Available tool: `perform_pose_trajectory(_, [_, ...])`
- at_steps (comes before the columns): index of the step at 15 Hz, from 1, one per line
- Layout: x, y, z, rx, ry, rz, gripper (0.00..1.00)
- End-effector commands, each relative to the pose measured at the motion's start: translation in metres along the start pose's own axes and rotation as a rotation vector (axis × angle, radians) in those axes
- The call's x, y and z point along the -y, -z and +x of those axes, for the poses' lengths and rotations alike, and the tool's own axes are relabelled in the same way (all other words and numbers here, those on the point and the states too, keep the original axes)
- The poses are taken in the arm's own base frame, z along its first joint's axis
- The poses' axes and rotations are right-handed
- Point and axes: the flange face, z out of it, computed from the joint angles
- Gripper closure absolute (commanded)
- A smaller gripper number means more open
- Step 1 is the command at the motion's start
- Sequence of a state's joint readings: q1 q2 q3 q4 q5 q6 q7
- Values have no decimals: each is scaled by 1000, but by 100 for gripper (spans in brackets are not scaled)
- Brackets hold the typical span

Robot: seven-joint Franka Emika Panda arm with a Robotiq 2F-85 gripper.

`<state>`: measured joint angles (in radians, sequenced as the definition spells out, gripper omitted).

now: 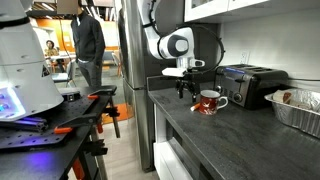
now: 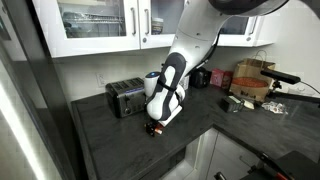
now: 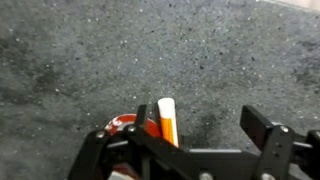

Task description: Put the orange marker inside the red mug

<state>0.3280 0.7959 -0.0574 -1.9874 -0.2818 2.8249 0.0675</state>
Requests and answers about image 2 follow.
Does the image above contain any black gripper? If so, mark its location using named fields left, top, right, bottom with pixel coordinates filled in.
left=143, top=120, right=158, bottom=137

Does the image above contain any jar inside cabinet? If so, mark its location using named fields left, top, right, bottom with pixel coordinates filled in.
left=150, top=17, right=165, bottom=36

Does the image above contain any silver black toaster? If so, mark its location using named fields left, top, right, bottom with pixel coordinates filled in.
left=105, top=77, right=148, bottom=119

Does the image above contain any white lower cabinet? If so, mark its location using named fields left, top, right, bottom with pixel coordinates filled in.
left=159, top=128, right=264, bottom=180

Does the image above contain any black coffee maker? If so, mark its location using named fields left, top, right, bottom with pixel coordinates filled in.
left=189, top=66, right=212, bottom=90

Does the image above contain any small black box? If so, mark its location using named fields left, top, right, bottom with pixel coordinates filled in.
left=219, top=95, right=245, bottom=113

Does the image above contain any pink box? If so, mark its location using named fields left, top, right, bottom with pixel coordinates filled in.
left=209, top=68, right=225, bottom=88

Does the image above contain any red box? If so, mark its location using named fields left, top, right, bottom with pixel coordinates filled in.
left=221, top=70, right=234, bottom=90

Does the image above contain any narrow white glass cabinet door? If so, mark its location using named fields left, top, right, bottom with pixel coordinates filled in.
left=137, top=0, right=186, bottom=50

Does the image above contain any small white packet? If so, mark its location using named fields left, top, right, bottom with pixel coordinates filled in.
left=242, top=99, right=256, bottom=110

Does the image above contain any wide white glass cabinet door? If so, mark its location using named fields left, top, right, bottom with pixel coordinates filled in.
left=31, top=0, right=141, bottom=59

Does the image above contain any brown paper bag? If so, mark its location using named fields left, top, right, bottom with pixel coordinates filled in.
left=229, top=50, right=277, bottom=103

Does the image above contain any dark refrigerator side panel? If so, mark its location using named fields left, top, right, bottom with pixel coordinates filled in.
left=0, top=0, right=84, bottom=180

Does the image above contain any crumpled clear plastic wrapper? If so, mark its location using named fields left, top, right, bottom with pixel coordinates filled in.
left=260, top=100, right=288, bottom=116

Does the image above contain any black red device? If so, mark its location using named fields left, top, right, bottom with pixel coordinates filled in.
left=213, top=149, right=320, bottom=180

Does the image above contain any white wall outlet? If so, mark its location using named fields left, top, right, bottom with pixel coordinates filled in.
left=95, top=72, right=107, bottom=88

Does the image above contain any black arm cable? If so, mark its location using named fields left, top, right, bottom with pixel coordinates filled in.
left=199, top=31, right=222, bottom=69

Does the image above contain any silver cabinet door handle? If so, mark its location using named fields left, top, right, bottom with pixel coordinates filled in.
left=129, top=7, right=137, bottom=37
left=143, top=8, right=150, bottom=36

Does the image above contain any wire rack inside cabinet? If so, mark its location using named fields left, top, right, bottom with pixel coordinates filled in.
left=61, top=12, right=126, bottom=38

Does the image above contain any black camera on stand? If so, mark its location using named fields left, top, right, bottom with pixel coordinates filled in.
left=260, top=68, right=302, bottom=93

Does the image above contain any black camera cable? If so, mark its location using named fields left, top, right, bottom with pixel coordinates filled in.
left=299, top=80, right=320, bottom=96

